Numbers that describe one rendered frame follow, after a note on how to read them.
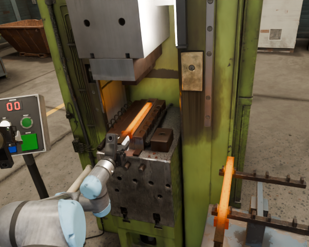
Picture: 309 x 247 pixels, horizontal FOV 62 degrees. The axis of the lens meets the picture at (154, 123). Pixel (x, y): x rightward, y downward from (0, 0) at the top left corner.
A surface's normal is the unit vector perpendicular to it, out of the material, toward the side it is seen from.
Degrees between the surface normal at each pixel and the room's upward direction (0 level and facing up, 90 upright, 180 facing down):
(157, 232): 90
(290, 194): 0
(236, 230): 0
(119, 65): 90
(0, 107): 60
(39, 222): 23
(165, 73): 90
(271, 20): 90
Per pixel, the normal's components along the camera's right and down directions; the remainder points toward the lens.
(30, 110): 0.07, -0.02
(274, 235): -0.08, -0.87
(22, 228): -0.11, -0.17
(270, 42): -0.44, 0.47
